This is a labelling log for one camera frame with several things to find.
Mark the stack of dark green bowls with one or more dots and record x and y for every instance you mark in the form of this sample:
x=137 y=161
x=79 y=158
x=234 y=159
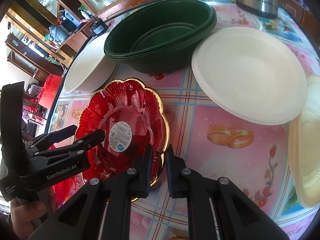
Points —
x=160 y=30

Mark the person's left hand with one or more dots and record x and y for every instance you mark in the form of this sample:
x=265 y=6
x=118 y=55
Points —
x=18 y=213

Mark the printed plastic tablecloth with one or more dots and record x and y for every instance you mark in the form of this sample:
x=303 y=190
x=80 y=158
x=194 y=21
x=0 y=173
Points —
x=225 y=160

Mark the white bowl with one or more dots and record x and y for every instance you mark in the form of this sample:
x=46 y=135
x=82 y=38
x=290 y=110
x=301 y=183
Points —
x=85 y=62

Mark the black electric motor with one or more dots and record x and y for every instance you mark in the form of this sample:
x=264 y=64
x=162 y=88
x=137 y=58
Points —
x=98 y=28

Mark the wooden cabinet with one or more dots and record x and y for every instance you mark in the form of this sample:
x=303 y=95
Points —
x=67 y=48

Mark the white bottle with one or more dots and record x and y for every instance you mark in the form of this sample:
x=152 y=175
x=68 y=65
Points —
x=83 y=11

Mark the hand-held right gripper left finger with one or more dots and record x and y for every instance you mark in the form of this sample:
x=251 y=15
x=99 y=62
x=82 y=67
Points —
x=146 y=175

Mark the black appliance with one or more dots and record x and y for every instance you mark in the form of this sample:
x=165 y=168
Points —
x=67 y=18

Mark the white paper plate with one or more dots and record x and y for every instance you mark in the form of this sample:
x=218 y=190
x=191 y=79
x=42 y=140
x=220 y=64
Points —
x=250 y=75

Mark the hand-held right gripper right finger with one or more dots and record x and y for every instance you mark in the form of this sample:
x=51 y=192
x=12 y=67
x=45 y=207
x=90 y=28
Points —
x=172 y=177

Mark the cream embossed plate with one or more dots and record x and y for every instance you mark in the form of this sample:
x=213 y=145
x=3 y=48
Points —
x=310 y=142

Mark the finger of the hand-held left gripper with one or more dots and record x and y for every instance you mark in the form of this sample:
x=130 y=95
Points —
x=90 y=138
x=62 y=131

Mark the green plastic bag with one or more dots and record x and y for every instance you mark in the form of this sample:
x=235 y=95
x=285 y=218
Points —
x=47 y=37

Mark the red glass plate gold rim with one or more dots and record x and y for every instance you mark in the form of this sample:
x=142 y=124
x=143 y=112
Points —
x=122 y=110

